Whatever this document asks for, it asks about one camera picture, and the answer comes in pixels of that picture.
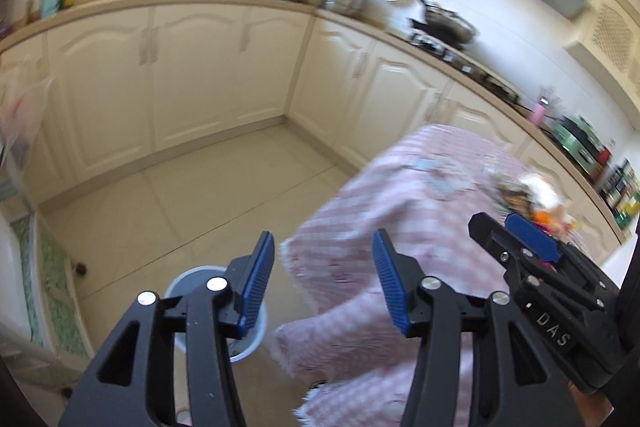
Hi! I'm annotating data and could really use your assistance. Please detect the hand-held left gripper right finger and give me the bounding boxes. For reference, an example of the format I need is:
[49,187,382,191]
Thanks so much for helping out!
[372,228,586,427]

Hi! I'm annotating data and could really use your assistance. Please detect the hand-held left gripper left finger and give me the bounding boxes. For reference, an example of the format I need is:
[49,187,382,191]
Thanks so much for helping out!
[59,231,276,427]

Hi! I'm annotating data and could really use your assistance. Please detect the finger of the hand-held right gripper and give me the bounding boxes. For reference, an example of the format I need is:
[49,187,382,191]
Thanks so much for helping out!
[505,213,621,308]
[469,213,626,390]

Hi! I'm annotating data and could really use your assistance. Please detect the orange snack wrapper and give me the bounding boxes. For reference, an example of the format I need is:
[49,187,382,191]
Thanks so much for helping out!
[530,207,568,233]

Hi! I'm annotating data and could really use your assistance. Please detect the dark printed snack wrapper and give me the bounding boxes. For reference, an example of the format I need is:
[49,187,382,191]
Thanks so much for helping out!
[495,184,531,215]

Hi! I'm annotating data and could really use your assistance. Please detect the white tissue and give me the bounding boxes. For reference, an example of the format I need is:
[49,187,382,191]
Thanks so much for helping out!
[517,173,563,210]

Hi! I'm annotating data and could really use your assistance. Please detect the light blue waste bin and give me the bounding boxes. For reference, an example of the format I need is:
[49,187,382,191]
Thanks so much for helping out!
[164,265,269,362]

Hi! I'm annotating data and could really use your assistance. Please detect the person's right forearm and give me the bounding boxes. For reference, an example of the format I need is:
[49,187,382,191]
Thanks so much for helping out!
[570,384,617,427]

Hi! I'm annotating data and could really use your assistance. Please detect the pink checkered tablecloth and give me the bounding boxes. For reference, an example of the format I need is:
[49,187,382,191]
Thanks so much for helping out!
[272,123,626,427]

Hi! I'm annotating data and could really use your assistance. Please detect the row of seasoning bottles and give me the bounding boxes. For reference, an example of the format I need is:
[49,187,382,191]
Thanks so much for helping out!
[596,158,640,230]

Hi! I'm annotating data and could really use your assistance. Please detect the green storage boxes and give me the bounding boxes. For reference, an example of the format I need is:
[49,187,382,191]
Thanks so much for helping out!
[549,114,615,180]

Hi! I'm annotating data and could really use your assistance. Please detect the pink cup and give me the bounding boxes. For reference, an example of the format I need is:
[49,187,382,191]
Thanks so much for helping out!
[531,91,552,126]

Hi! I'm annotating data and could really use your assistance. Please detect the black gas stove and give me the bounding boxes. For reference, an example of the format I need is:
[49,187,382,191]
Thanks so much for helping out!
[409,31,523,104]

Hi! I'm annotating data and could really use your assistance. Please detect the cream base cabinet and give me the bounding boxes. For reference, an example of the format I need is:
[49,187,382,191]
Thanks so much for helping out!
[0,0,318,202]
[287,14,626,258]

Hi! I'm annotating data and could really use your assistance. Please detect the green patterned mat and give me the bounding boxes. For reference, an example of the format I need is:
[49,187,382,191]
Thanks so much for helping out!
[9,212,97,358]

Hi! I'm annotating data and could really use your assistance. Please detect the white metal storage cart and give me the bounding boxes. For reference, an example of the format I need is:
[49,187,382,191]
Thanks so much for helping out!
[0,167,99,388]

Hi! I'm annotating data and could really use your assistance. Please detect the translucent plastic bag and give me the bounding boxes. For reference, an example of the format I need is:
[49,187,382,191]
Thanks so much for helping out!
[0,69,57,160]

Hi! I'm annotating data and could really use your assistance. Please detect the cream lattice wall cabinet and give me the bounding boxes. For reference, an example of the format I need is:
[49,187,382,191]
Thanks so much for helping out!
[564,0,640,80]

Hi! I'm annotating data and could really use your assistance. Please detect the grey wok with handle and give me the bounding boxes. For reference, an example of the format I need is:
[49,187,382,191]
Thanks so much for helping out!
[404,0,479,48]

